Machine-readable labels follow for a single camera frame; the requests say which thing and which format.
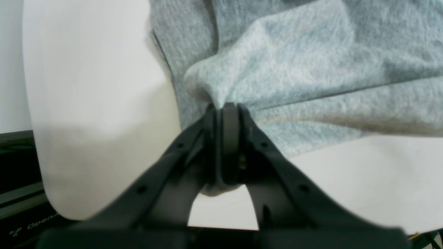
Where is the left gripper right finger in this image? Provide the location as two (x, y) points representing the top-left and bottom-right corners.
(220, 103), (411, 249)

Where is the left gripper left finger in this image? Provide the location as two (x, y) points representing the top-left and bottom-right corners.
(38, 104), (218, 249)

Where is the grey T-shirt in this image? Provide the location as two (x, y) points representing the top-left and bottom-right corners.
(150, 0), (443, 157)

